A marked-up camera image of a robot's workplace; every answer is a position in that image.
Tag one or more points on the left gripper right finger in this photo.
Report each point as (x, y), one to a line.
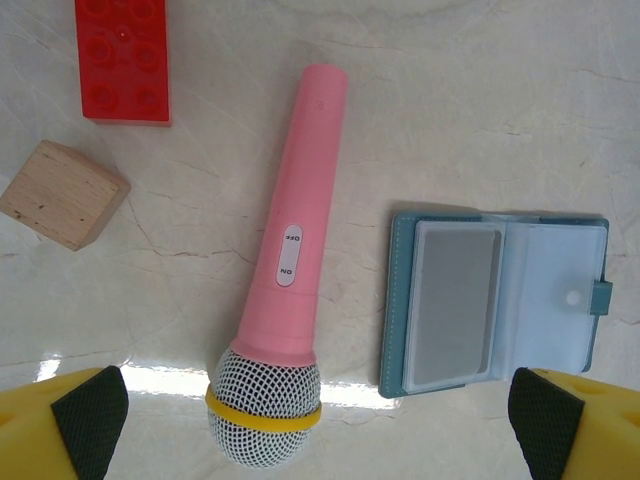
(590, 435)

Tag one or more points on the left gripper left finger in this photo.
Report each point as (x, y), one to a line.
(45, 435)

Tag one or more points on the teal card holder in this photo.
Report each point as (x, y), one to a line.
(555, 300)

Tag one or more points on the grey card in sleeve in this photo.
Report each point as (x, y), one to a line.
(452, 300)

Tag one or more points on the wooden cube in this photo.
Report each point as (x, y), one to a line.
(60, 195)

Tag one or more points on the pink toy microphone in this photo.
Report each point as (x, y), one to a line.
(300, 225)

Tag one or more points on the red toy brick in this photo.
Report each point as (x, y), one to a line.
(122, 60)

